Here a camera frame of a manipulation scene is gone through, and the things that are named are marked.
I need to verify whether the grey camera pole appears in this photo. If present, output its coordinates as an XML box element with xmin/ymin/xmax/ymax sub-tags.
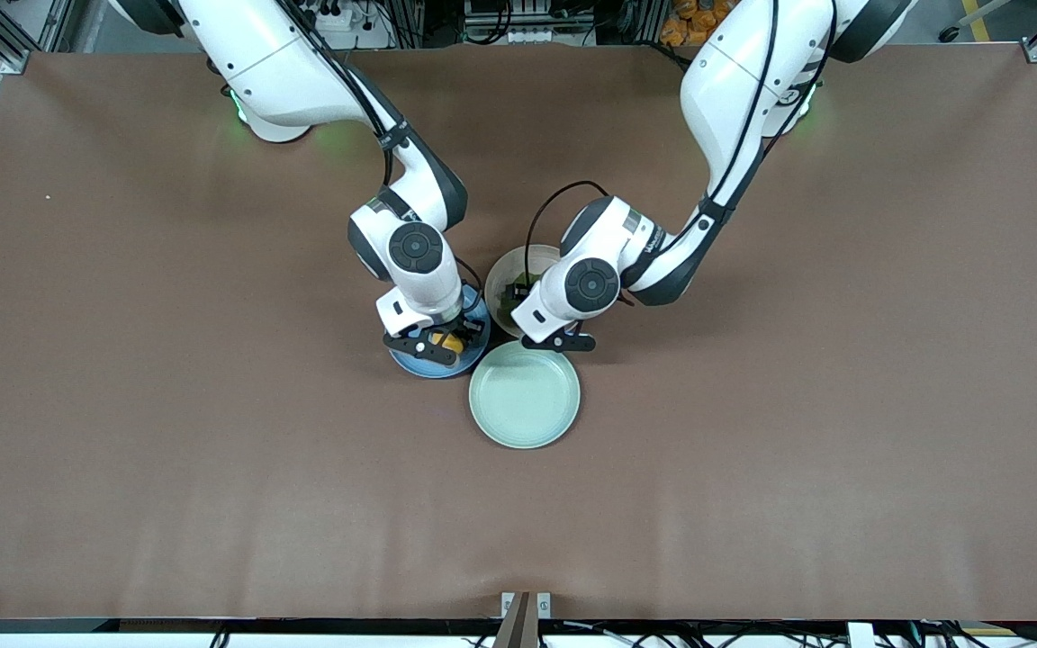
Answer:
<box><xmin>493</xmin><ymin>591</ymin><xmax>539</xmax><ymax>648</ymax></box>

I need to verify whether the orange snack bag pile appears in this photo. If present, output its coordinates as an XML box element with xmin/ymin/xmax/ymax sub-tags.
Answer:
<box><xmin>660</xmin><ymin>0</ymin><xmax>743</xmax><ymax>48</ymax></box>

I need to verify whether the blue plate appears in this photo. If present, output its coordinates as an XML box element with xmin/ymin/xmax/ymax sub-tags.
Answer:
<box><xmin>388</xmin><ymin>283</ymin><xmax>492</xmax><ymax>380</ymax></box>

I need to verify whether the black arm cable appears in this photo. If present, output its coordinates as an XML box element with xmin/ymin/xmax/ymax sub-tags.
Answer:
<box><xmin>280</xmin><ymin>0</ymin><xmax>488</xmax><ymax>356</ymax></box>
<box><xmin>523</xmin><ymin>0</ymin><xmax>839</xmax><ymax>293</ymax></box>

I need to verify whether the brown table cover sheet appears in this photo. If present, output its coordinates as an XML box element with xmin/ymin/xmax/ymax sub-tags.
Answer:
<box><xmin>0</xmin><ymin>45</ymin><xmax>1037</xmax><ymax>622</ymax></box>

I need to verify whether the beige plate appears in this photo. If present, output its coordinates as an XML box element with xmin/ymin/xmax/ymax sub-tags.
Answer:
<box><xmin>484</xmin><ymin>244</ymin><xmax>566</xmax><ymax>343</ymax></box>

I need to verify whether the small metal edge bracket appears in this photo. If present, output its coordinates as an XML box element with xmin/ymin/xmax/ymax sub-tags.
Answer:
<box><xmin>500</xmin><ymin>591</ymin><xmax>553</xmax><ymax>622</ymax></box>

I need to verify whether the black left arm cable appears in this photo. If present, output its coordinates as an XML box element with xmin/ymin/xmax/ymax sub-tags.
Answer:
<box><xmin>523</xmin><ymin>0</ymin><xmax>839</xmax><ymax>293</ymax></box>

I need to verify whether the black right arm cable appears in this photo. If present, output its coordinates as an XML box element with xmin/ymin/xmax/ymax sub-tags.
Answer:
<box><xmin>280</xmin><ymin>0</ymin><xmax>488</xmax><ymax>356</ymax></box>

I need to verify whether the light green plate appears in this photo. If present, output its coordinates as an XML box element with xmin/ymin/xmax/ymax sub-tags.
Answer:
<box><xmin>468</xmin><ymin>339</ymin><xmax>582</xmax><ymax>450</ymax></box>

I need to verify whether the white power strip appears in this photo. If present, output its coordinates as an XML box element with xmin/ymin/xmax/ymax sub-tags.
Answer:
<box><xmin>307</xmin><ymin>0</ymin><xmax>359</xmax><ymax>33</ymax></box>

